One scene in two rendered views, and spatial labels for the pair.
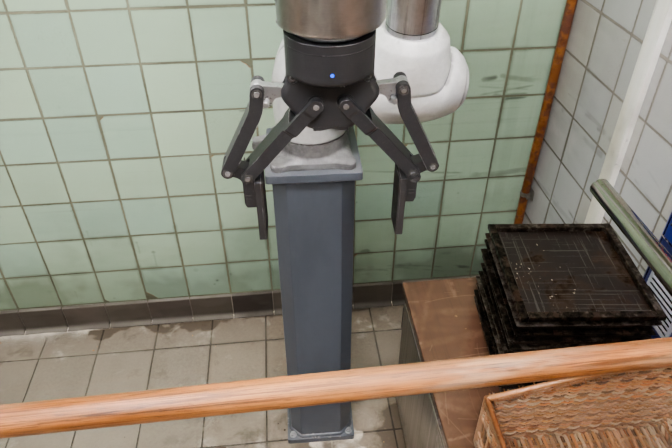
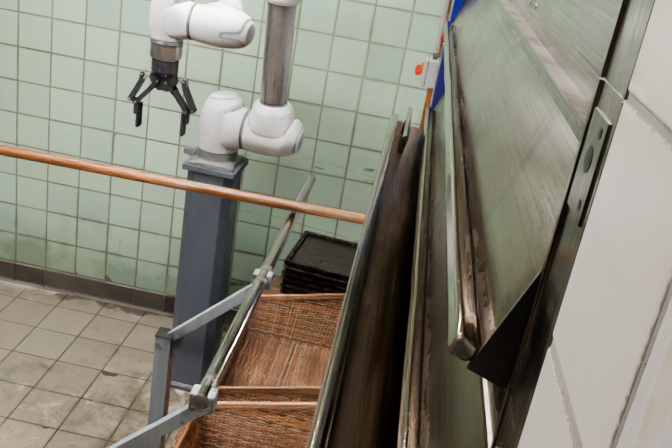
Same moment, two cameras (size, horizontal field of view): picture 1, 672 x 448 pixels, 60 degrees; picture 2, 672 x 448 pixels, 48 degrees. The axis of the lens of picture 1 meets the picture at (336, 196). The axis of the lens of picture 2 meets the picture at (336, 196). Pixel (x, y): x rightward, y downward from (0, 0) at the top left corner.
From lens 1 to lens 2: 1.81 m
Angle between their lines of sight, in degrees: 17
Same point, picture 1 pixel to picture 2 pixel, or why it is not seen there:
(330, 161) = (219, 165)
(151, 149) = (140, 163)
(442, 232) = not seen: hidden behind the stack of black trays
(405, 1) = (265, 86)
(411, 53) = (265, 112)
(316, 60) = (156, 65)
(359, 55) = (168, 66)
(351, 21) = (164, 56)
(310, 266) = (198, 232)
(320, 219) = (208, 200)
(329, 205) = not seen: hidden behind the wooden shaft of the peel
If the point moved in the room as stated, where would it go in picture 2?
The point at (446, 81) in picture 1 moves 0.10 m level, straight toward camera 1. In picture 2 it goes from (284, 133) to (270, 138)
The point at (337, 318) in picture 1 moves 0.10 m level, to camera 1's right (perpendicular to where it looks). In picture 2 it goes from (209, 278) to (233, 285)
